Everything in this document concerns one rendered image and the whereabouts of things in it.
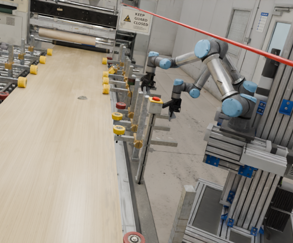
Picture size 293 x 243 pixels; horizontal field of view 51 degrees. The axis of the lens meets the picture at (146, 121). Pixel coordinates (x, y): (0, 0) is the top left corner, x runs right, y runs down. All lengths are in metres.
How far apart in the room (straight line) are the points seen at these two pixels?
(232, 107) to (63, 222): 1.18
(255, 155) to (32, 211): 1.34
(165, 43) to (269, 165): 9.51
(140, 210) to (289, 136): 1.17
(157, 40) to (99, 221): 10.17
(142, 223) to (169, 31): 9.97
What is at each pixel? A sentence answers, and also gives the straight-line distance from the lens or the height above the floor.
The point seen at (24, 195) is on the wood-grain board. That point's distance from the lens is 1.33.
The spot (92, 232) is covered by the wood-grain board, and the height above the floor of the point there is 0.90.
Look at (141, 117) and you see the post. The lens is 1.93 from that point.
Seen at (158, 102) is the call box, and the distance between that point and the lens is 1.62.
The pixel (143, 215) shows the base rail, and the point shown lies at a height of 0.70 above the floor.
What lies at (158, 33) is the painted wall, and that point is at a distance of 11.13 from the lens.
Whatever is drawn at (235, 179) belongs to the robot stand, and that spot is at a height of 0.58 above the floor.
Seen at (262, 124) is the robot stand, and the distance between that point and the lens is 2.25.
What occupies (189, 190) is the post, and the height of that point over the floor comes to 1.16.
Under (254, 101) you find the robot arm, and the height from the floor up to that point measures 1.25.
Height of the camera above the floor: 1.68
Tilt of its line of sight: 21 degrees down
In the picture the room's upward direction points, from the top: 11 degrees clockwise
